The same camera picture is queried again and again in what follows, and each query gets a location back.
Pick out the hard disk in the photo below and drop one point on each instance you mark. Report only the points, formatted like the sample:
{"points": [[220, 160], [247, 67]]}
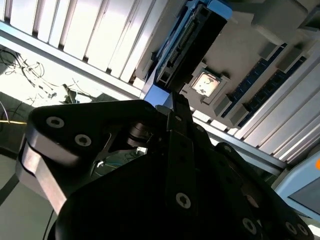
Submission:
{"points": [[200, 45]]}

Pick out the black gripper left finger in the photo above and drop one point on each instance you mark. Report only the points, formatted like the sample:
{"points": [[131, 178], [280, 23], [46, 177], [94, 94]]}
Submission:
{"points": [[75, 117]]}

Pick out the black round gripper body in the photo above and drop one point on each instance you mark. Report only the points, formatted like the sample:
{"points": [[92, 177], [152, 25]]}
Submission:
{"points": [[120, 207]]}

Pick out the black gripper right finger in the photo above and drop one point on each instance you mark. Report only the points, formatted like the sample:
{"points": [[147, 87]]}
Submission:
{"points": [[245, 190]]}

